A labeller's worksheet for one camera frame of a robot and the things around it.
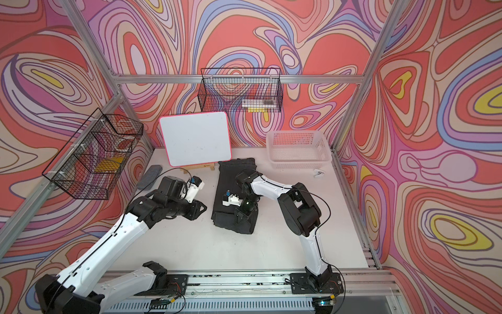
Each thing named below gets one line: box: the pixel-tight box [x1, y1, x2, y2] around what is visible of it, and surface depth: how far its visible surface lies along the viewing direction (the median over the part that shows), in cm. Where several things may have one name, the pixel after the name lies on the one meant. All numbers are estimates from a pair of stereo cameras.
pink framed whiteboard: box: [158, 111, 233, 168], surface depth 105 cm
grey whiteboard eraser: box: [136, 164, 163, 191], surface depth 107 cm
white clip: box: [313, 168, 325, 178], surface depth 109 cm
